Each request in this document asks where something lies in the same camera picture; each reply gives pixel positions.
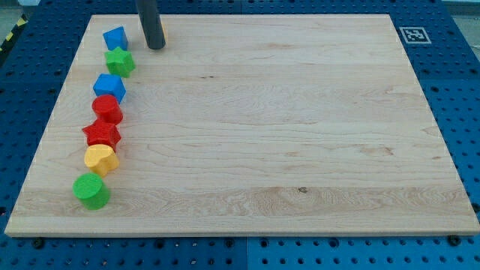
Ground yellow hexagon block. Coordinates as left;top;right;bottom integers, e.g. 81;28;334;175
162;24;168;43

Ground blue triangular block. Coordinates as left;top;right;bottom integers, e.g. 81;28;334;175
103;26;128;51

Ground blue cube block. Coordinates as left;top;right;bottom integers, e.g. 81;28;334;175
93;73;126;104

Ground red star block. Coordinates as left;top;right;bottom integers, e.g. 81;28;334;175
82;119;122;152

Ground light wooden board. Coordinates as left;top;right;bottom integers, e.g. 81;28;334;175
5;14;479;238

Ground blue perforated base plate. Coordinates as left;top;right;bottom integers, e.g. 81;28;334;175
1;0;479;269

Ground white fiducial marker tag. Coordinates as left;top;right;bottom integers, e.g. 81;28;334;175
400;26;431;44

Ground red cylinder block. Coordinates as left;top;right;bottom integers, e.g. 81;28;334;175
91;94;123;125

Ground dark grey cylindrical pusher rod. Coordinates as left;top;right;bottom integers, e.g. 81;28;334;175
136;0;166;50

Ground green star block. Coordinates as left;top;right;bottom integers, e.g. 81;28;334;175
104;46;136;78

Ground green cylinder block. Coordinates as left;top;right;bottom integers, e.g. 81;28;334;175
72;172;110;210

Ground yellow heart block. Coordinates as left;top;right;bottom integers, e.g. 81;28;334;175
84;144;120;177

